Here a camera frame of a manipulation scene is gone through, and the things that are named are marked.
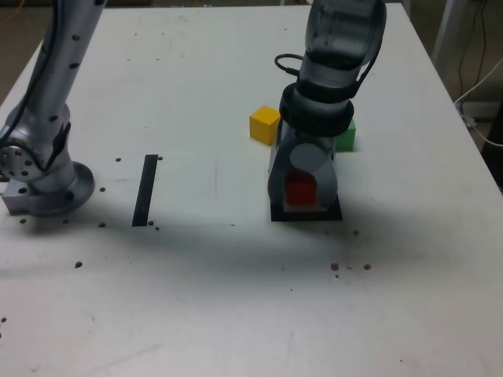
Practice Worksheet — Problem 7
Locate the green cube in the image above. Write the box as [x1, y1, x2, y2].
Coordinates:
[333, 117, 357, 152]

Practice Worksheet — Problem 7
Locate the white cable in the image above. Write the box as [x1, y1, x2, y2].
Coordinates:
[453, 57, 503, 148]

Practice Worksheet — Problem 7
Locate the black tape square outline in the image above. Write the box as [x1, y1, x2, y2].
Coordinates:
[269, 188, 343, 223]

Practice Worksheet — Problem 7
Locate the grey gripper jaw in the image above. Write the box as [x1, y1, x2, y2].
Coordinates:
[288, 141, 339, 208]
[266, 125, 302, 207]

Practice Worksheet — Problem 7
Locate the white metal post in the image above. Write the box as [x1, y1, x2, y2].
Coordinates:
[431, 0, 465, 75]

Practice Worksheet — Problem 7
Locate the black hanging cable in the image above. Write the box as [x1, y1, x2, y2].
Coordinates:
[457, 0, 488, 99]

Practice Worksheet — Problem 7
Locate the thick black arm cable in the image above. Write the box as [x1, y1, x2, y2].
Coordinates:
[274, 53, 306, 78]

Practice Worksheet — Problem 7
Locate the black tape strip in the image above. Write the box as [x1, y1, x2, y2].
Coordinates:
[131, 154, 159, 228]

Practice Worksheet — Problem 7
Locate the yellow cube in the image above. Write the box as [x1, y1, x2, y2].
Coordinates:
[248, 104, 281, 146]

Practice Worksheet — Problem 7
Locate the red cube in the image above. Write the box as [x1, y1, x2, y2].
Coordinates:
[285, 169, 318, 206]

